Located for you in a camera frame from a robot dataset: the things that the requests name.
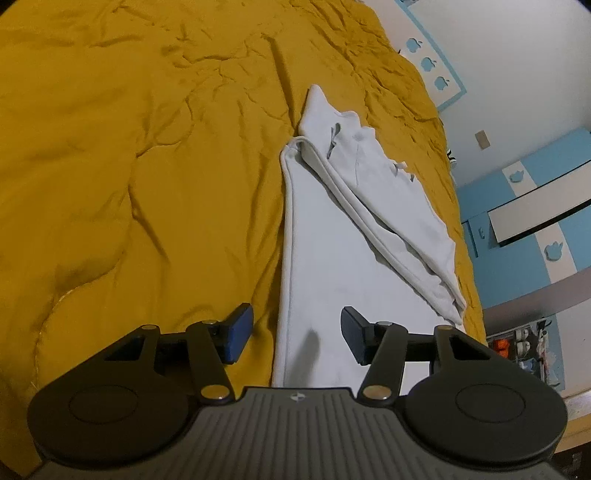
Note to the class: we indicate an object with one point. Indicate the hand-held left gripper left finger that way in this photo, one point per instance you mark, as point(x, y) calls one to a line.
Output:
point(238, 334)

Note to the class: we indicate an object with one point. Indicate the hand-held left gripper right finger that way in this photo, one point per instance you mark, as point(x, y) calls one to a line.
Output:
point(353, 334)

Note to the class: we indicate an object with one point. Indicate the white printed sweatshirt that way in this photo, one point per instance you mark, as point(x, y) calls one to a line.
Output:
point(323, 258)

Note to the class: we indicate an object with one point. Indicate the blue white wardrobe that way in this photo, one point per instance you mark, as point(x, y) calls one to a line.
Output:
point(508, 272)

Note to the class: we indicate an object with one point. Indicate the cluttered storage shelf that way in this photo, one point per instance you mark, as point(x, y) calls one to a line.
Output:
point(526, 350)

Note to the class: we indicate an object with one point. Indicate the black white striped object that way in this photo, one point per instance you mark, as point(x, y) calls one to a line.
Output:
point(452, 159)

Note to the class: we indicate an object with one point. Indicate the yellow quilted bedspread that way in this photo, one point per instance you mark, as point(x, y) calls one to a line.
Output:
point(115, 161)

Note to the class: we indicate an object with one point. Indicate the white blue bed headboard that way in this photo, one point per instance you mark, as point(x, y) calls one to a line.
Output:
point(434, 50)

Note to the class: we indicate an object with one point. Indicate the wall switch plate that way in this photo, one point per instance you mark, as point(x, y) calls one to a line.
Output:
point(483, 139)

